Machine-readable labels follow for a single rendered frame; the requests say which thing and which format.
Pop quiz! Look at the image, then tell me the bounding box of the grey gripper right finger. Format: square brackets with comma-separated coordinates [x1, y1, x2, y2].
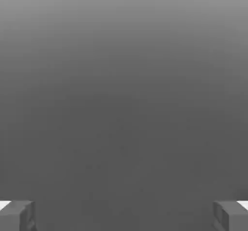
[212, 199, 248, 231]

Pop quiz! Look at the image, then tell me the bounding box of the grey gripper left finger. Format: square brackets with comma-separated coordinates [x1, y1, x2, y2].
[0, 199, 37, 231]

